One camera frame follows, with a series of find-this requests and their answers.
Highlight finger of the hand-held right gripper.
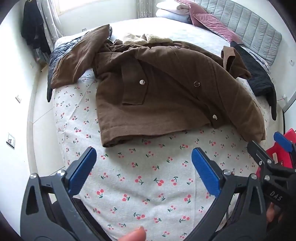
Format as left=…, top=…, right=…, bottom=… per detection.
left=273, top=132, right=296, bottom=163
left=247, top=140, right=275, bottom=173

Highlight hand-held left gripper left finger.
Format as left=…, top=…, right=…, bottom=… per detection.
left=20, top=146, right=109, bottom=241

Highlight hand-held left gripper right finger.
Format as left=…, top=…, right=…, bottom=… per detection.
left=185, top=147, right=269, bottom=241

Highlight brown coat with fur collar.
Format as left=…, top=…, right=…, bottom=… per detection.
left=50, top=24, right=266, bottom=149

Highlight hanging dark clothes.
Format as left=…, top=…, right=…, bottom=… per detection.
left=21, top=0, right=51, bottom=61

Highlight person's right hand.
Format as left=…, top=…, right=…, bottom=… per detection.
left=266, top=202, right=284, bottom=224

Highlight person's left hand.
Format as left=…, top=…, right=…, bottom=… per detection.
left=116, top=227, right=147, bottom=241

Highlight red plastic stool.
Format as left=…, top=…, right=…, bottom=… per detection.
left=256, top=130, right=296, bottom=178

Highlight bed with cherry print sheet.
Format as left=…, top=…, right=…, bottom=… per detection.
left=47, top=17, right=278, bottom=241

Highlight black garment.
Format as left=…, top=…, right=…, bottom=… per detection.
left=230, top=41, right=277, bottom=120

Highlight white navy printed cloth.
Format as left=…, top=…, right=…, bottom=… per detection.
left=251, top=50, right=271, bottom=73

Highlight black quilted jacket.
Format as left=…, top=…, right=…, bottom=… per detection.
left=47, top=35, right=114, bottom=102

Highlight grey padded headboard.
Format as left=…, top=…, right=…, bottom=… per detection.
left=199, top=0, right=282, bottom=67

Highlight pink velvet pillow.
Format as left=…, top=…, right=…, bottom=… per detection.
left=174, top=0, right=207, bottom=24
left=192, top=13, right=243, bottom=44

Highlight light blue bed blanket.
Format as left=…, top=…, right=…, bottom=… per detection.
left=55, top=17, right=232, bottom=58

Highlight grey patterned curtain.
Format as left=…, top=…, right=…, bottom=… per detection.
left=136, top=0, right=154, bottom=19
left=37, top=0, right=64, bottom=40

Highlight light blue folded blanket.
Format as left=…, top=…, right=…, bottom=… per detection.
left=155, top=9, right=193, bottom=24

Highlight black cable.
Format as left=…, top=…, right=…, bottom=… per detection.
left=276, top=97, right=288, bottom=139

